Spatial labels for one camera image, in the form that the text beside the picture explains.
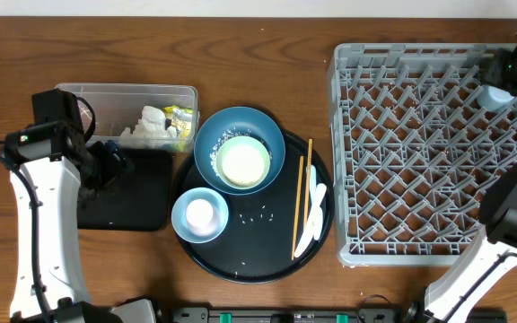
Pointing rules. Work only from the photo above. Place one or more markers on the light blue bowl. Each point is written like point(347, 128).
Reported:
point(178, 218)

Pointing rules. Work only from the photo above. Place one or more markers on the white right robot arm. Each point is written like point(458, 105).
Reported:
point(493, 252)

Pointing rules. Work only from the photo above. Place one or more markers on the white plastic spoon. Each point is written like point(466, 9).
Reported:
point(314, 202)

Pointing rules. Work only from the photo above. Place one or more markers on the black square waste bin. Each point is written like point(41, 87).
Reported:
point(136, 201)

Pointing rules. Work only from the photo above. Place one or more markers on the grey dishwasher rack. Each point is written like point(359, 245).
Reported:
point(413, 152)

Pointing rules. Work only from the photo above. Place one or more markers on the light green bowl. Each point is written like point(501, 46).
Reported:
point(238, 140)

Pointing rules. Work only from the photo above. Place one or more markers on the wooden chopstick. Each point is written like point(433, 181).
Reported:
point(297, 205)
point(307, 183)

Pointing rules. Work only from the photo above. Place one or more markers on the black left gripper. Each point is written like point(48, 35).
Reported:
point(119, 163)

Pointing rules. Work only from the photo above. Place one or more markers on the light blue cup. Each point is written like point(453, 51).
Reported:
point(493, 99)

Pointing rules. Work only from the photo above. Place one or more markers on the dark blue plate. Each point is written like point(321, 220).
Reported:
point(236, 121)

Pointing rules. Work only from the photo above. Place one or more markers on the white tissue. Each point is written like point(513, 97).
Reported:
point(152, 124)

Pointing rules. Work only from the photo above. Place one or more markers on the yellow green snack wrapper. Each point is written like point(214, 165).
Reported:
point(179, 123)

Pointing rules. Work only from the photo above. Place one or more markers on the round black tray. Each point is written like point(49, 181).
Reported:
point(255, 246)

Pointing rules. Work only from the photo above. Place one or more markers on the white rice heap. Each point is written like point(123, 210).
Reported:
point(243, 165)

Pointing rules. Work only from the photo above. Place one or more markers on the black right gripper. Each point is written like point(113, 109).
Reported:
point(496, 70)

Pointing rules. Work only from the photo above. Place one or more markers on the clear plastic waste bin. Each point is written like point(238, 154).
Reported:
point(114, 106)

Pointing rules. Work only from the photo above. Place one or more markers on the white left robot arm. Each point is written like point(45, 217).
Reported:
point(50, 286)

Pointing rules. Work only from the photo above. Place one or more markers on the black rail with green clips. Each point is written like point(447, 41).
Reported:
point(204, 315)

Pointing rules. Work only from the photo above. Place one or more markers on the pink cup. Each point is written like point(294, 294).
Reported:
point(201, 217)

